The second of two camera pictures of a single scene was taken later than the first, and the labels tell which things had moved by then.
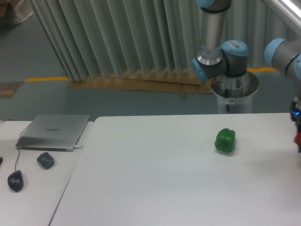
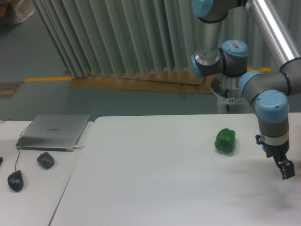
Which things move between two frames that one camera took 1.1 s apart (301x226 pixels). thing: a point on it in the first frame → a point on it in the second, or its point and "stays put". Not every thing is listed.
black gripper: [296, 115] → [279, 152]
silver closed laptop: [58, 133] stays put
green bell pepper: [225, 140] stays put
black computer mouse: [15, 180] stays put
